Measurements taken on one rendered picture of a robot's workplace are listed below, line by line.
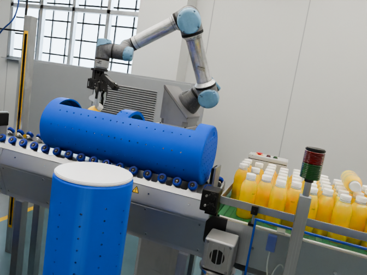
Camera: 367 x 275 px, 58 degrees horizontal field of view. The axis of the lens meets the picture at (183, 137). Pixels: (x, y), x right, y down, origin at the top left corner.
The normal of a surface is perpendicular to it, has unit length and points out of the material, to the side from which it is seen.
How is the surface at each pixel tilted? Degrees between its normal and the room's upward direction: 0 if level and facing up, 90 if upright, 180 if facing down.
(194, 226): 110
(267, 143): 90
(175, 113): 90
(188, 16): 103
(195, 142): 60
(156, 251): 90
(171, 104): 90
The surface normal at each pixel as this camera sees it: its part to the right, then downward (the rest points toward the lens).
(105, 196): 0.52, 0.20
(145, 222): -0.37, 0.41
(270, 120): -0.36, 0.08
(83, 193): 0.06, 0.15
